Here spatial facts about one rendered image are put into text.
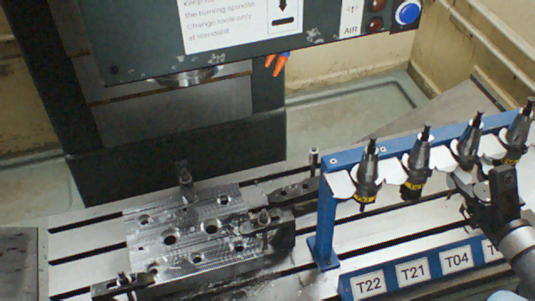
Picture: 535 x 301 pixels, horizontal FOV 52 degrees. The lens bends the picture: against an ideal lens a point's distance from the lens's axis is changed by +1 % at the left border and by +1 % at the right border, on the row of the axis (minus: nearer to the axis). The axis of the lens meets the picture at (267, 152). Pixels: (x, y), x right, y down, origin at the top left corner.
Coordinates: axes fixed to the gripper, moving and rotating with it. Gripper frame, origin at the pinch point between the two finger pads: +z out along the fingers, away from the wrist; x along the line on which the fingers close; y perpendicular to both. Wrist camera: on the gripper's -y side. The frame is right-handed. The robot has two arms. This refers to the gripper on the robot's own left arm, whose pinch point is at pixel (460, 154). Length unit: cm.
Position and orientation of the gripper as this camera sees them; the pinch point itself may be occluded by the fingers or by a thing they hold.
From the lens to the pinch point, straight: 119.9
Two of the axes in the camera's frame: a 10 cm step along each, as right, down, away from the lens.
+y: 0.1, 6.8, 7.3
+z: -2.9, -7.0, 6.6
